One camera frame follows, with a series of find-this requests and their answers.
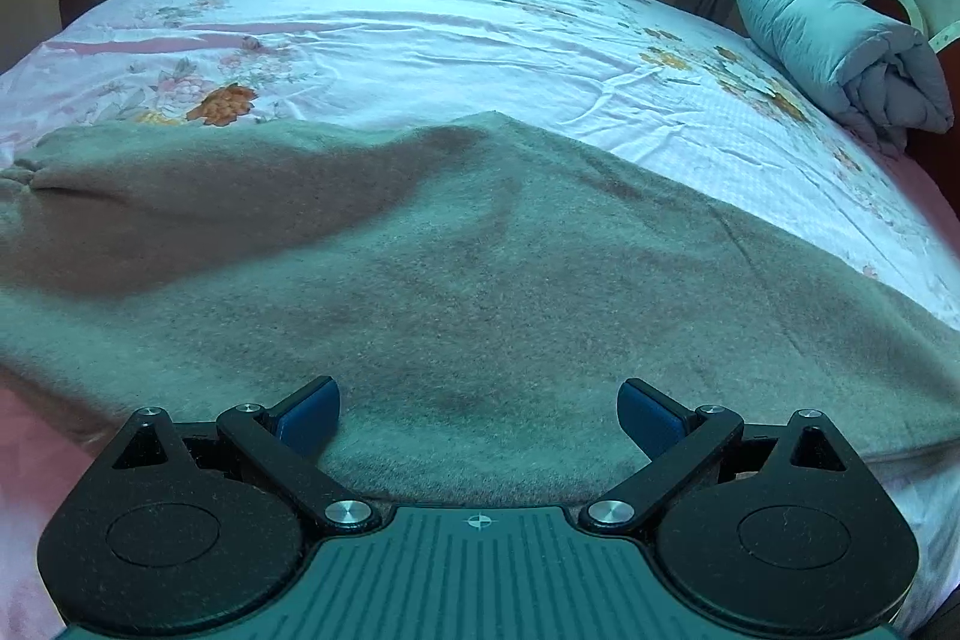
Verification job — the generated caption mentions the rolled grey quilt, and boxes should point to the rolled grey quilt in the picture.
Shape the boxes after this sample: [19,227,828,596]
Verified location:
[737,0,953,156]

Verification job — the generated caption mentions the grey-brown fleece pants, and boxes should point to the grey-brown fleece pants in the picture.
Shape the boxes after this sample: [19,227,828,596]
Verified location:
[2,113,958,505]

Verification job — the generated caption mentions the floral white bed sheet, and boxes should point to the floral white bed sheet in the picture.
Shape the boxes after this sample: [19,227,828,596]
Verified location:
[0,0,960,640]

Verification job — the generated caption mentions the red and white headboard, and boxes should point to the red and white headboard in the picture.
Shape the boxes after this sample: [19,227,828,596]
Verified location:
[859,0,958,213]

